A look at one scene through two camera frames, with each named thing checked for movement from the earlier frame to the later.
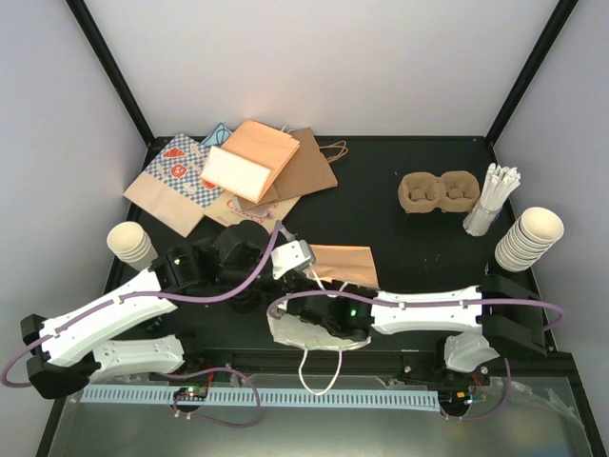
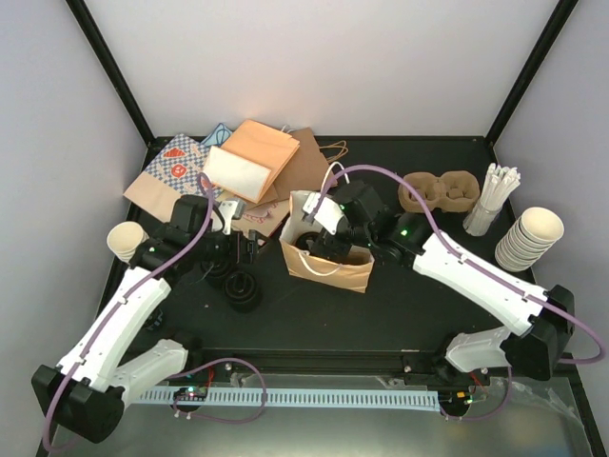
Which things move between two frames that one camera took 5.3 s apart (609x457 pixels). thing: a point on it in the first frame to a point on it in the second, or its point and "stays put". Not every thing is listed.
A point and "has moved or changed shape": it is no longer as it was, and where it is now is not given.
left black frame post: x=89 y=25 stays put
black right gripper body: x=332 y=328 to x=324 y=242
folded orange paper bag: x=250 y=161 stays put
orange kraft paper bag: x=354 y=265 has moved or changed shape
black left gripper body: x=285 y=287 to x=232 y=253
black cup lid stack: x=246 y=302 stays put
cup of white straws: x=499 y=184 stays put
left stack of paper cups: x=131 y=244 stays put
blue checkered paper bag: x=172 y=190 stays put
